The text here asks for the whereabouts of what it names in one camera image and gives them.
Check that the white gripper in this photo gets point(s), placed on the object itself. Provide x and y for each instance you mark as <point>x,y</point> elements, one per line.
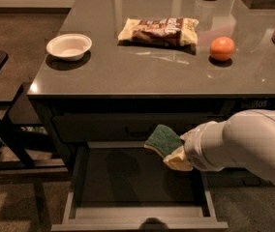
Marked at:
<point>197,149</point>

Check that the green and yellow sponge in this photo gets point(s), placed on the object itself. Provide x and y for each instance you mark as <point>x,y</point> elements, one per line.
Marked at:
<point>163,140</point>

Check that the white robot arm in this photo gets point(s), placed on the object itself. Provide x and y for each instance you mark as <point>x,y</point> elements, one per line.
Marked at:
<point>245,140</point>

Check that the open grey middle drawer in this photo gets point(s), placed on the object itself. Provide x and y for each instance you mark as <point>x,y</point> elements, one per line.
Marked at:
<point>117,188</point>

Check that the closed grey top drawer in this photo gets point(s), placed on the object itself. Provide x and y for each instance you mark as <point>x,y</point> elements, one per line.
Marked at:
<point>77,128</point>

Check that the grey kitchen island cabinet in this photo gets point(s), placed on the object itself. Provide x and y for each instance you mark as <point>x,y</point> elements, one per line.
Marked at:
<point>88,106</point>

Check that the orange round fruit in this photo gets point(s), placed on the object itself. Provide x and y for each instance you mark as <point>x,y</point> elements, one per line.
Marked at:
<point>221,49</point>

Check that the brown and yellow snack bag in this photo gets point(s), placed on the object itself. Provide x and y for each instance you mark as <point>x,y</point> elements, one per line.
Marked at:
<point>170,31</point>

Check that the white paper bowl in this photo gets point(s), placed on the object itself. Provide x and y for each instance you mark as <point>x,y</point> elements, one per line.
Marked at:
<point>69,47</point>

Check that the black bar stool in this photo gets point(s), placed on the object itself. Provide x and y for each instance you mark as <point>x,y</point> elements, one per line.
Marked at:
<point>16,116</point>

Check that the black drawer handle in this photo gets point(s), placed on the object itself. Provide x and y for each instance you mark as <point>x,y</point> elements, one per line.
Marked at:
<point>139,132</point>

